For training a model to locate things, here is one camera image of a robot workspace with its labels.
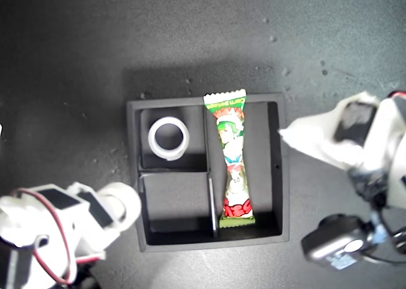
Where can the white tape roll green core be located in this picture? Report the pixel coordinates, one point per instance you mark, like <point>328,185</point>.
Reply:
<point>130,203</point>

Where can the large white tape roll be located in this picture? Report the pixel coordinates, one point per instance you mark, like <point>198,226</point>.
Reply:
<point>152,143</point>

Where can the printed snack bar wrapper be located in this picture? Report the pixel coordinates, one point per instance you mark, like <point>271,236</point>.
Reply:
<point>236,162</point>

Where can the black compartment tray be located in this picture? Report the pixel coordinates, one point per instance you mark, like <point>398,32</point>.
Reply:
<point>177,194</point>

